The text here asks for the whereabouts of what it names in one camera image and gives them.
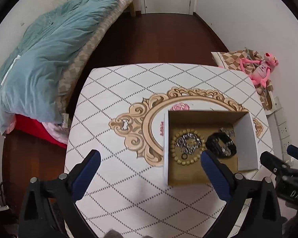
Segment black watch band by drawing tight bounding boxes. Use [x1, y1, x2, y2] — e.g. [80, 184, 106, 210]
[206, 132, 237, 158]

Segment pink panther plush toy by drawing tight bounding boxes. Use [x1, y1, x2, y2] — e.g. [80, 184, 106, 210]
[240, 53, 279, 89]

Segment light blue duvet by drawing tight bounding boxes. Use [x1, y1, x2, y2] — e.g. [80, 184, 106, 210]
[0, 0, 119, 134]

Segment silver chain bracelet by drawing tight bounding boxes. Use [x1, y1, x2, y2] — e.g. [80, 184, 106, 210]
[175, 133, 202, 154]

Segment open cardboard box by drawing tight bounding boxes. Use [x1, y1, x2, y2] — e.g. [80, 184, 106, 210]
[164, 110, 259, 186]

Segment white diamond pattern tablecloth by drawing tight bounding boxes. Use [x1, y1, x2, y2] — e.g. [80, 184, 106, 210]
[65, 63, 273, 237]

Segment wooden bead bracelet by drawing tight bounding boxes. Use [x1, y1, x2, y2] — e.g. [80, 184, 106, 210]
[170, 128, 206, 166]

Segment white power strip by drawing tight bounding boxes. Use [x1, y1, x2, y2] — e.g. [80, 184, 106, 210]
[267, 96, 294, 166]

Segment red cloth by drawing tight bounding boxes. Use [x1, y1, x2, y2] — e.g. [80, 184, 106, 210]
[5, 114, 67, 149]

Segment checkered brown cushion box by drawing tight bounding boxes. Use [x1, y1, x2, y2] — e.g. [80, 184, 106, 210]
[212, 48, 273, 115]

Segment checkered beige mattress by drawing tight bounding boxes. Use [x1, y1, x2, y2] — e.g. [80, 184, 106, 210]
[56, 0, 133, 114]

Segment thin silver necklace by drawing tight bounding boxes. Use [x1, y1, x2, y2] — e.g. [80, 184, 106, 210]
[218, 127, 237, 138]

